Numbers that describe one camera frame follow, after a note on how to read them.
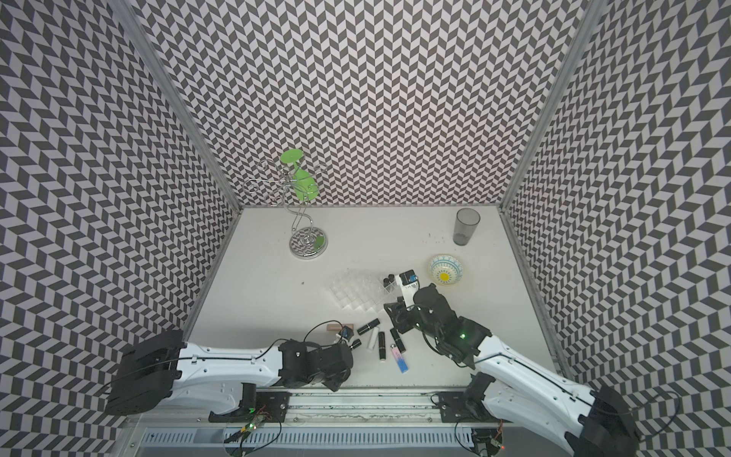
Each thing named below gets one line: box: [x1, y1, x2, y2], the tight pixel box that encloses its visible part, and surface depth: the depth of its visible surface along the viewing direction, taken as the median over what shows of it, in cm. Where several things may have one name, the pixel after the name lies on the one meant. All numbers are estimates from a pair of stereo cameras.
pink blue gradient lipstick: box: [390, 342, 410, 375], surface depth 82 cm
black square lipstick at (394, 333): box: [389, 327, 407, 354], surface depth 85 cm
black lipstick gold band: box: [377, 331, 386, 361], surface depth 84 cm
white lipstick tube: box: [368, 326, 379, 350], surface depth 86 cm
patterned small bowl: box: [430, 254, 464, 285], surface depth 98 cm
